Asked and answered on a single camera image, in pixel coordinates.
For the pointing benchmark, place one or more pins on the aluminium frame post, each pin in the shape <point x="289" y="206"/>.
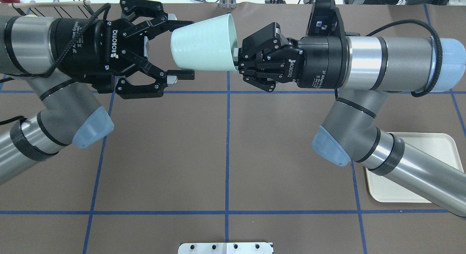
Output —
<point x="227" y="4"/>

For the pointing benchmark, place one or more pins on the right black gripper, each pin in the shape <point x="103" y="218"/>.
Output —
<point x="320" y="63"/>

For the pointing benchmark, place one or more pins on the metal mounting plate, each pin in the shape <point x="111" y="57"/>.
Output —
<point x="226" y="248"/>

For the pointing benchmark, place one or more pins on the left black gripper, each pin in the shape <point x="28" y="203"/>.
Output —
<point x="74" y="54"/>

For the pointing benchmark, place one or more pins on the white plastic tray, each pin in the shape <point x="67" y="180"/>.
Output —
<point x="425" y="151"/>

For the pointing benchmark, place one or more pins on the black wire cup rack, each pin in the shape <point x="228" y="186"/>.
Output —
<point x="60" y="7"/>

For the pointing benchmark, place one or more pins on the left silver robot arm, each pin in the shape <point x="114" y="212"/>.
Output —
<point x="31" y="50"/>

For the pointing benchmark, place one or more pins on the green plastic cup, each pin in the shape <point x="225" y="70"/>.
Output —
<point x="207" y="45"/>

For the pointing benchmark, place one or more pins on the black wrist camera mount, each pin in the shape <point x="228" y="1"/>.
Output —
<point x="325" y="20"/>

